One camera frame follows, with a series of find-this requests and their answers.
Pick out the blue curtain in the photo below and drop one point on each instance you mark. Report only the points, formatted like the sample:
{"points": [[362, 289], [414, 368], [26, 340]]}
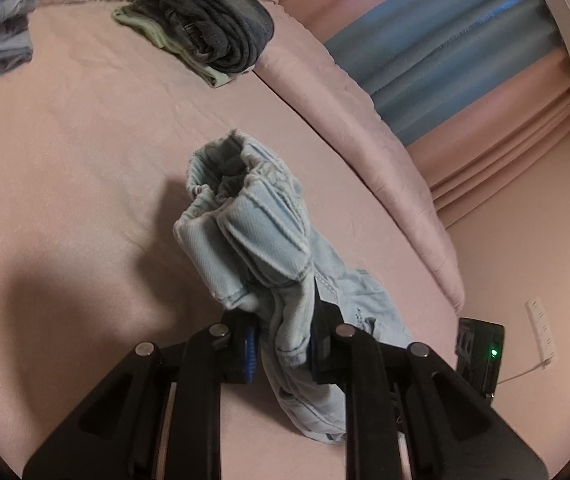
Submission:
{"points": [[440, 55]]}

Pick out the pink curtain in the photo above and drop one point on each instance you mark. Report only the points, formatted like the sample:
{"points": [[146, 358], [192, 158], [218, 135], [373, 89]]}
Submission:
{"points": [[505, 150], [345, 0]]}

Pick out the pink quilt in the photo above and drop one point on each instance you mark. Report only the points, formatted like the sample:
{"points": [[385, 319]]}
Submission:
{"points": [[355, 125]]}

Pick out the folded dark denim pants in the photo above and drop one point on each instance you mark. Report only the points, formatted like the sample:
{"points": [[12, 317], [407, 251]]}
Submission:
{"points": [[220, 15]]}

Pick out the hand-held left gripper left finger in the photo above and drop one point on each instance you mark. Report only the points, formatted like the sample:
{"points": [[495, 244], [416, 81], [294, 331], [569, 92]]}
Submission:
{"points": [[251, 355]]}

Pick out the white power strip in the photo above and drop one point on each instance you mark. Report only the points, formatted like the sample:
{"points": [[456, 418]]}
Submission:
{"points": [[541, 330]]}

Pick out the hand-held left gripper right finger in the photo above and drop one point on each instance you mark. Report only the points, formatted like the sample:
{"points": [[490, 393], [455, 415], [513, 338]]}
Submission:
{"points": [[319, 357]]}

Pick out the light blue strawberry pants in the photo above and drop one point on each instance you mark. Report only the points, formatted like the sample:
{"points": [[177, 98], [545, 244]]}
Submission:
{"points": [[255, 230]]}

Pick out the folded light green garment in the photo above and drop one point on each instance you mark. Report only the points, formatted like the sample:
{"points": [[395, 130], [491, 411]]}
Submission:
{"points": [[165, 35]]}

